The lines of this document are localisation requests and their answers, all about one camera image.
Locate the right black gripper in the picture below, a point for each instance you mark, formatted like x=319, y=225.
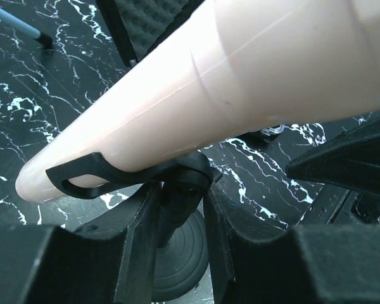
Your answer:
x=352, y=161

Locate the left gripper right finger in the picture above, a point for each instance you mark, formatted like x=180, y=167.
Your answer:
x=254, y=262

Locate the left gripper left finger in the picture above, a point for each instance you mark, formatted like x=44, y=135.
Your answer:
x=82, y=259

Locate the black microphone stand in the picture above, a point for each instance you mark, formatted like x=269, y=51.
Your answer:
x=181, y=245

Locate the pink toy microphone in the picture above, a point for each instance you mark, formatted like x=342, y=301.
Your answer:
x=233, y=67

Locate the blue music stand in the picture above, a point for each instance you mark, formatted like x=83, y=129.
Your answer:
x=26, y=28

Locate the black poker chip case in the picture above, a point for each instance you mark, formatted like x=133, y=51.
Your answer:
x=138, y=27

